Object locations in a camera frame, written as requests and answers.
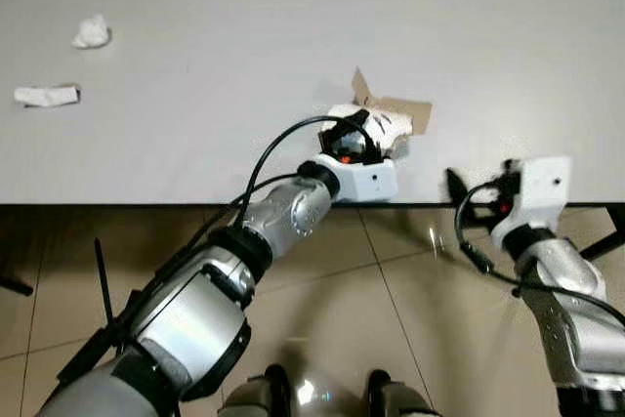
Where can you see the robot right leg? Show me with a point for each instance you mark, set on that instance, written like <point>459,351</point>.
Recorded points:
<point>400,397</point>

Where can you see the black table leg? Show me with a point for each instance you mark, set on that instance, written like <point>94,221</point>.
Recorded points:
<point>14,286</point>
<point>604,239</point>

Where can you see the torn brown cardboard piece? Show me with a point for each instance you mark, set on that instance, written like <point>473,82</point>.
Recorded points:
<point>408,112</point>

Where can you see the crumpled white tissue ball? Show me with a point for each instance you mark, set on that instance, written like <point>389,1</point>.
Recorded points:
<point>91,33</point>

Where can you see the flat white paper scrap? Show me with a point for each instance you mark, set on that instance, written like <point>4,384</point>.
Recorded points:
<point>44,96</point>

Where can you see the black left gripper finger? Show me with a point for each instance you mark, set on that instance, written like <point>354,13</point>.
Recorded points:
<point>348,125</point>

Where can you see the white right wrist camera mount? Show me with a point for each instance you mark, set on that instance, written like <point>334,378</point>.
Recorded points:
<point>542,190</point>

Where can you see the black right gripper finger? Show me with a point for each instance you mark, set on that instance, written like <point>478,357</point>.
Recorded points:
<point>456,186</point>

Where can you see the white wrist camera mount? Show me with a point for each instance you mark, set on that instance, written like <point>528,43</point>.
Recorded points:
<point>371,181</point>
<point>542,190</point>

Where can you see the robot leg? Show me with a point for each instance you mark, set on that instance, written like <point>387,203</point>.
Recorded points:
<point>400,397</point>
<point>256,396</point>

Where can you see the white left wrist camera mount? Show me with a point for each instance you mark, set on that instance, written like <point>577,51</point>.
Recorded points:
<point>371,181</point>

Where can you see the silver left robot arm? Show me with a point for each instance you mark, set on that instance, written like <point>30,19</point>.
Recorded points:
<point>186,319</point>

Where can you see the robot left leg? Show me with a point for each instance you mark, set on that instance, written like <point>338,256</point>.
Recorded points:
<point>256,396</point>

